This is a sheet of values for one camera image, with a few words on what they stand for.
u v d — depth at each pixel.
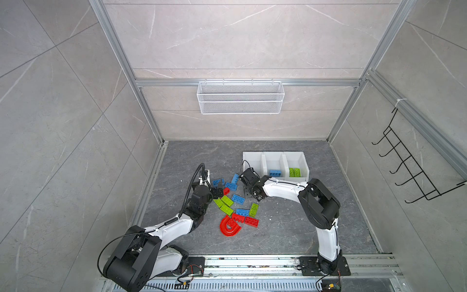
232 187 0.97
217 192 0.79
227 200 0.91
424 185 0.65
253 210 0.89
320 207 0.51
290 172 1.03
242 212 0.88
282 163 1.01
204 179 0.73
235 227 0.84
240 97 1.01
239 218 0.84
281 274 0.73
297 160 1.07
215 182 0.98
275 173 1.01
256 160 1.11
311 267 0.73
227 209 0.88
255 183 0.74
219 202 0.91
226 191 0.95
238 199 0.92
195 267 0.73
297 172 1.03
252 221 0.86
